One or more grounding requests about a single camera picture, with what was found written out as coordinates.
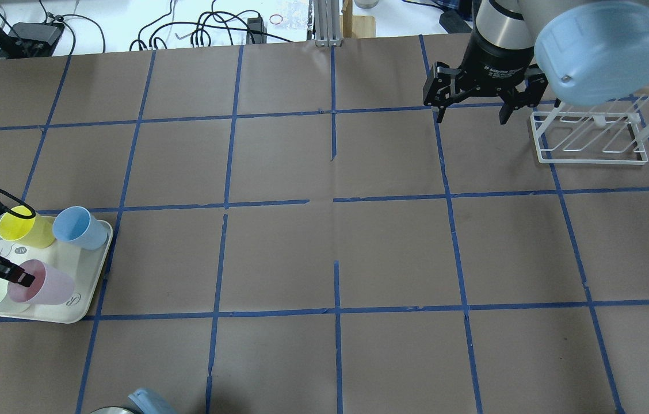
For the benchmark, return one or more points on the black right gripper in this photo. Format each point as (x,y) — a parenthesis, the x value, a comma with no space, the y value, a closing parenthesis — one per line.
(495,65)

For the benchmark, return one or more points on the pink plastic cup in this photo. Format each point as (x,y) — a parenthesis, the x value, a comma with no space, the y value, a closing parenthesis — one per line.
(42,284)

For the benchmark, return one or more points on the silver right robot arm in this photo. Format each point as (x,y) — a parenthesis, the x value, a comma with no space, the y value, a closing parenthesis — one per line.
(587,52)

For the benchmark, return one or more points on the yellow plastic cup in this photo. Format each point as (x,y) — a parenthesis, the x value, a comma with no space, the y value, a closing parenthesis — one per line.
(36,232)

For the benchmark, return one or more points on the light blue cup near rabbit logo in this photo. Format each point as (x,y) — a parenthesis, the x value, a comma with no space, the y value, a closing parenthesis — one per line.
(77,226)

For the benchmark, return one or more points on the blue cup on side table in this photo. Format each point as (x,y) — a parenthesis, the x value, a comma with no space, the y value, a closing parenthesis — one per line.
(149,401)

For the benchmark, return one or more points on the cream plastic tray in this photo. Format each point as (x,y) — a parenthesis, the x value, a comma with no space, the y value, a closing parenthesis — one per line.
(71,276)

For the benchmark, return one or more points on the wooden mug tree stand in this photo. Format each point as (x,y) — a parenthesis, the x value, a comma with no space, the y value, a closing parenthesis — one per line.
(356,26)

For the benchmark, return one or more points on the white wire cup rack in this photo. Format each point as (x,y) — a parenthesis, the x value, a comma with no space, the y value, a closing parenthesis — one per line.
(611,133)

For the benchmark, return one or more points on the aluminium frame post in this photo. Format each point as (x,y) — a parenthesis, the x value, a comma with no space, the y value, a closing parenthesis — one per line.
(326,25)

